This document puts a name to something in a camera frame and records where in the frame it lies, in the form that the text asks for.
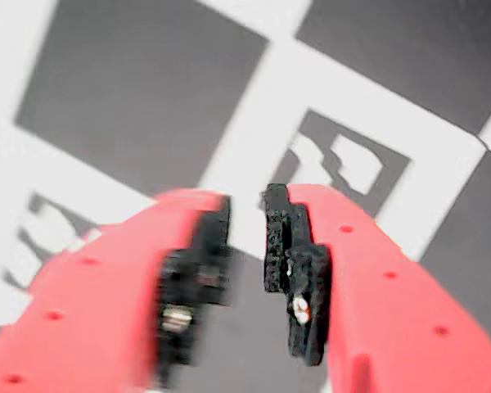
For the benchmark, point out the black white marker board mat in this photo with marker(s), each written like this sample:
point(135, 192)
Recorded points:
point(127, 102)

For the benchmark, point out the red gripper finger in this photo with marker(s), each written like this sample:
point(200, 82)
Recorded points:
point(393, 319)
point(86, 307)

